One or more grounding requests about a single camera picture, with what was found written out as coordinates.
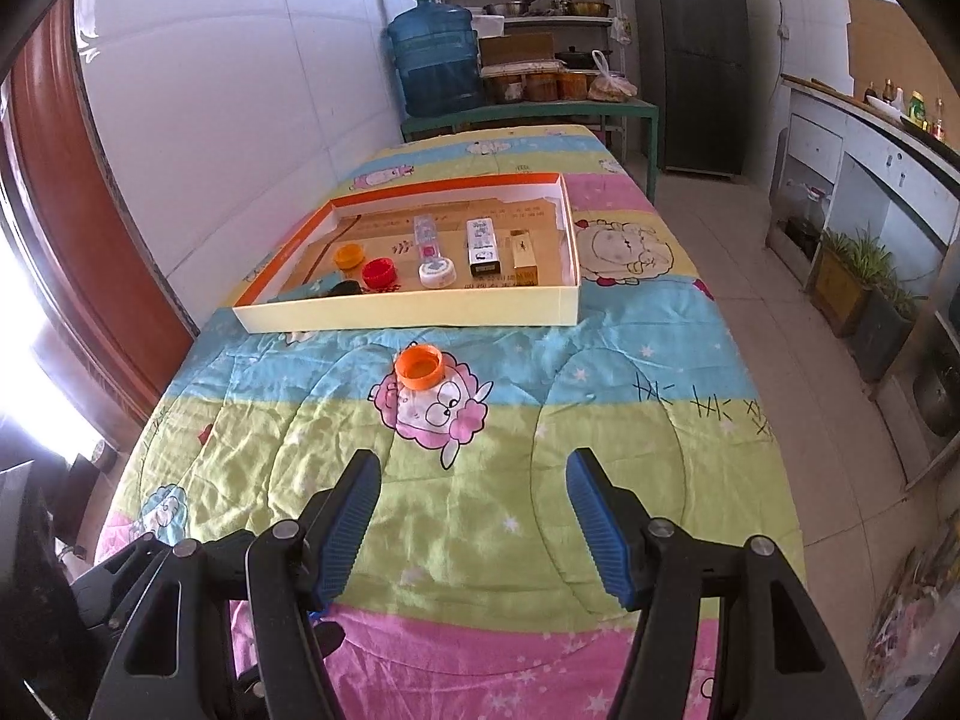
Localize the yellow orange bottle cap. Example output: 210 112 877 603
334 242 366 273

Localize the brown cardboard box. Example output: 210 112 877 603
478 32 555 67

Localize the orange shallow cardboard tray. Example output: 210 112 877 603
233 174 581 333

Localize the clear glitter rectangular case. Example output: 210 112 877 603
413 215 441 262

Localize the teal rectangular box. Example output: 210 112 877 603
270 273 343 302

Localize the red bottle cap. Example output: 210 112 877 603
361 257 398 293

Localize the blue water jug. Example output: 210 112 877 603
387 0 483 117

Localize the potted green plant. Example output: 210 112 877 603
811 229 893 338

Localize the colourful cartoon quilt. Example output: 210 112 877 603
98 125 802 718

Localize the plastic bag of food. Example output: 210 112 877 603
587 50 638 103

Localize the black refrigerator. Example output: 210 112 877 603
635 0 750 176

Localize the white kitchen counter cabinet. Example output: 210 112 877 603
766 80 958 486

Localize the red wooden door frame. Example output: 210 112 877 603
2 0 195 452

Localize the green low table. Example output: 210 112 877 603
400 99 659 202

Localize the white cartoon rectangular box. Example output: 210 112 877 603
466 218 501 277

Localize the brown cardboard wall panel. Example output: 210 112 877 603
848 0 958 148

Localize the white QR code lid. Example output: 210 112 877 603
418 257 457 289

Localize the black bottle cap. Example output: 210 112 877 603
325 280 363 298

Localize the gold rectangular box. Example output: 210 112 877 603
509 231 539 286

